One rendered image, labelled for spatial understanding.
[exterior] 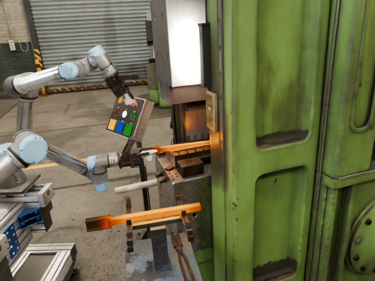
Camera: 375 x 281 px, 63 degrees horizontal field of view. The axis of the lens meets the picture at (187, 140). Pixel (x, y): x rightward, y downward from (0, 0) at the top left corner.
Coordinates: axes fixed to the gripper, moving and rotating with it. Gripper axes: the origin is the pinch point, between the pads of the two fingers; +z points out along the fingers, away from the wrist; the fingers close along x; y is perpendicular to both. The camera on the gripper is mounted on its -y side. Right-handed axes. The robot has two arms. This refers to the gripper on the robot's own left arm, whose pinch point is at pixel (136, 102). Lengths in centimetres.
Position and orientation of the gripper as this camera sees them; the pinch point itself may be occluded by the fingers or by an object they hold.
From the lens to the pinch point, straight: 172.6
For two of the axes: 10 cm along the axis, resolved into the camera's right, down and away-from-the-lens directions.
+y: -8.1, 5.7, -1.0
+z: 4.8, 7.6, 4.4
